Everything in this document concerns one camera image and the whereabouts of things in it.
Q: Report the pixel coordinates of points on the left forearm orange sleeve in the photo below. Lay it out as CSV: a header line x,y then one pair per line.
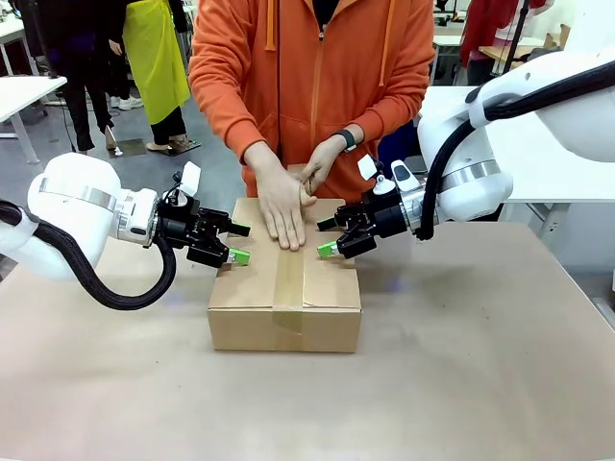
x,y
394,105

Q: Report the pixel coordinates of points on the dark floor mat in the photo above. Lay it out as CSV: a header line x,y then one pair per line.
x,y
130,146

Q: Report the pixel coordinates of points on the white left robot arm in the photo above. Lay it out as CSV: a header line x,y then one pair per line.
x,y
77,206

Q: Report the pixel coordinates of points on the right forearm orange sleeve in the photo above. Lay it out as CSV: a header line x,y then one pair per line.
x,y
226,110

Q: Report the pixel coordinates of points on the person's right hand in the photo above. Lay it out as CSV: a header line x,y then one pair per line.
x,y
281,201

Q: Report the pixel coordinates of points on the brown cardboard shipping box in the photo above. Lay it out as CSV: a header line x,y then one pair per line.
x,y
250,288

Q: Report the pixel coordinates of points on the left wrist camera white tag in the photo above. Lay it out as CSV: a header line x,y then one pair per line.
x,y
191,177

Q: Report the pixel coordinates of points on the person in orange hoodie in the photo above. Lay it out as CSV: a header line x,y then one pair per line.
x,y
312,72

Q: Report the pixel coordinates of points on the white side table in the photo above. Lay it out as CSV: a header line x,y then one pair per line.
x,y
24,101

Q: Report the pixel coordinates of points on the wrist camera white tag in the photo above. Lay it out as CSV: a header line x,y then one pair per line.
x,y
370,168
191,177

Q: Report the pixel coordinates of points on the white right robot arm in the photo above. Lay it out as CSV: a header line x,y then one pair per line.
x,y
480,158

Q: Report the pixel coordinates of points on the person in yellow apron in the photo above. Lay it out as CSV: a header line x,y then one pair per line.
x,y
158,62

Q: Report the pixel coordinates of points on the black tripod pole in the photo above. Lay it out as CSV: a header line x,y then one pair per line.
x,y
516,33

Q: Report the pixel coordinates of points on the person in red top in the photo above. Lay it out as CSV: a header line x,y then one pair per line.
x,y
485,29

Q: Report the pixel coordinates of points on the person's left hand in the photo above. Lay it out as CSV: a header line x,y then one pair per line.
x,y
324,163

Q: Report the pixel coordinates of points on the right wrist camera white tag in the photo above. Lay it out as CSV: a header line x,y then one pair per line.
x,y
370,168

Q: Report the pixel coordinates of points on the person in black clothes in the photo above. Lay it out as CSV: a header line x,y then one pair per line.
x,y
81,72

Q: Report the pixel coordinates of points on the black smartwatch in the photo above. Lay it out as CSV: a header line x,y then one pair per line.
x,y
347,140

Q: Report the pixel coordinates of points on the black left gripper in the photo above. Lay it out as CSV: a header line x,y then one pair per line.
x,y
192,230

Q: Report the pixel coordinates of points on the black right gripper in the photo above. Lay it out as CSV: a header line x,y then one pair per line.
x,y
379,218

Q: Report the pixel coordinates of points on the brown tape strip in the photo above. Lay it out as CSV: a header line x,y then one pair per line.
x,y
289,288

